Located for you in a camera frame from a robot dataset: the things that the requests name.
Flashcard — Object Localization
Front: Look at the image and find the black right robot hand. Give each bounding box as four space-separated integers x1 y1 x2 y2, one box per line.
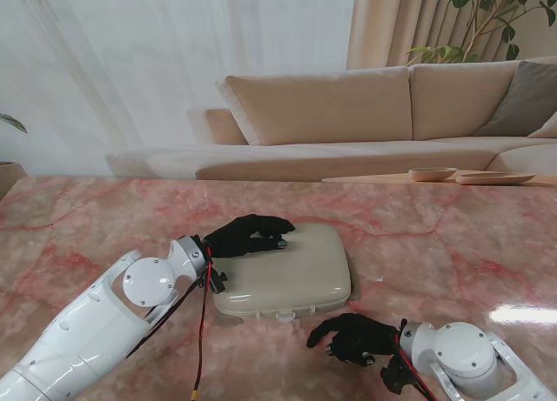
305 312 402 368

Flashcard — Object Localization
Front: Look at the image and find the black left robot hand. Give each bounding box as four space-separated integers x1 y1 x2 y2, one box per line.
202 214 298 260

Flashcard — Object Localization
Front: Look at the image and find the beige hard-shell suitcase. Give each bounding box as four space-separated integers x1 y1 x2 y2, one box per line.
211 222 362 324

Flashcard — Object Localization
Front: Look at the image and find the light wooden coffee table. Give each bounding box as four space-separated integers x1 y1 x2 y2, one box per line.
320 173 557 189

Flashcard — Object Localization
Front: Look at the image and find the round wooden bowl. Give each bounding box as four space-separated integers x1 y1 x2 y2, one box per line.
408 166 460 184

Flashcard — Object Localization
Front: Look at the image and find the white sheer curtain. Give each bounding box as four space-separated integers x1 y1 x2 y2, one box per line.
0 0 358 178

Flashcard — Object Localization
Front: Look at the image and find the oval wooden tray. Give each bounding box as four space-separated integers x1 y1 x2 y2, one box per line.
454 171 537 186

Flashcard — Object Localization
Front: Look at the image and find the potted plant with beige pot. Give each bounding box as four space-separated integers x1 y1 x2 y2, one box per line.
0 111 30 202

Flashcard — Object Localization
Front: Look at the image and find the beige sofa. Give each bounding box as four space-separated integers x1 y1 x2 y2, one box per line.
104 56 557 181

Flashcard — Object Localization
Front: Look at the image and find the beige pleated curtain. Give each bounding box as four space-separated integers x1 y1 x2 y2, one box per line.
346 0 557 70

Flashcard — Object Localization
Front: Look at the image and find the tall green leafy plant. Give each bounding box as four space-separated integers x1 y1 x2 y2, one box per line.
406 0 557 64

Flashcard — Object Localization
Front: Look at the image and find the cream cushion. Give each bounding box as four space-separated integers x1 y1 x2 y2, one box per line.
526 112 557 140

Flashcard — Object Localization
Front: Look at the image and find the grey-brown cushion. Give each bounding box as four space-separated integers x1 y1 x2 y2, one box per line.
473 60 557 137

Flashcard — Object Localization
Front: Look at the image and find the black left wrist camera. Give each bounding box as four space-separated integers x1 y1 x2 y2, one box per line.
203 269 230 296

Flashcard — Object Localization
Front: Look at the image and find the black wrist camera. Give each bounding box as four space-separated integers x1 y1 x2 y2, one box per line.
379 357 419 396
203 269 230 296

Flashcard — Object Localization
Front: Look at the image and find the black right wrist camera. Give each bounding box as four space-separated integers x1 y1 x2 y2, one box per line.
379 357 419 396

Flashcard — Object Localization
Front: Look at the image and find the red-black right arm cable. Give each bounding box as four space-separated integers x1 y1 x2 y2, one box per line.
394 325 437 401

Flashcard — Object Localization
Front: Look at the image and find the red-black arm cable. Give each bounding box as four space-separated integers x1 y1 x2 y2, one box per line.
394 325 437 401
124 243 218 401

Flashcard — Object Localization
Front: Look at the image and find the red-black left arm cable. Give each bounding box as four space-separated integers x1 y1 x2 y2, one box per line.
124 243 218 401

